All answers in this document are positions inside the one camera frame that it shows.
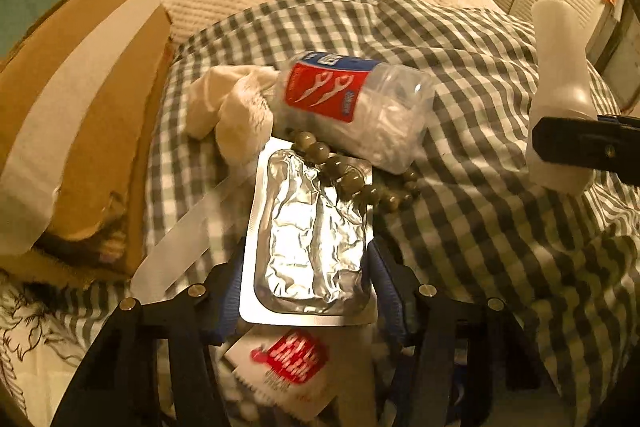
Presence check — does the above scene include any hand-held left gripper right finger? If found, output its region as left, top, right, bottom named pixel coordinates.
left=371, top=239, right=566, bottom=427

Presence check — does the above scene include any clear floss pick jar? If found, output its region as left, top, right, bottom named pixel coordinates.
left=265, top=51, right=436, bottom=175

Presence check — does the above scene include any silver foil blister pack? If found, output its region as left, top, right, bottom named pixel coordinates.
left=239, top=149, right=378, bottom=325

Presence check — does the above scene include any floral bedding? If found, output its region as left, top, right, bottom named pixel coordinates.
left=0, top=272, right=126, bottom=427

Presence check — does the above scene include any olive bead bracelet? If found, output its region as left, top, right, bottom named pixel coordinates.
left=290, top=131, right=423, bottom=212

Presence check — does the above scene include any red and white sachet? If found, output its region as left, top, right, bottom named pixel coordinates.
left=222, top=329, right=333, bottom=422

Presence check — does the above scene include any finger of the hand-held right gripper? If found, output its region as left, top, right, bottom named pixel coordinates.
left=531, top=114, right=640, bottom=185

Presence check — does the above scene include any white plastic bottle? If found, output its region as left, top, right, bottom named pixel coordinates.
left=525, top=0, right=598, bottom=195

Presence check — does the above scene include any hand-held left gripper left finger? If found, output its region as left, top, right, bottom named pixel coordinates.
left=50, top=257, right=246, bottom=427

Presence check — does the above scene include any white crumpled cloth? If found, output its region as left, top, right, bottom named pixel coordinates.
left=187, top=66, right=278, bottom=165

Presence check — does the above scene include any grey checkered blanket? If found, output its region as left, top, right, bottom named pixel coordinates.
left=30, top=0, right=640, bottom=427

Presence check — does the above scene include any brown cardboard box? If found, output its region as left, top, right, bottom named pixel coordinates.
left=0, top=0, right=176, bottom=288

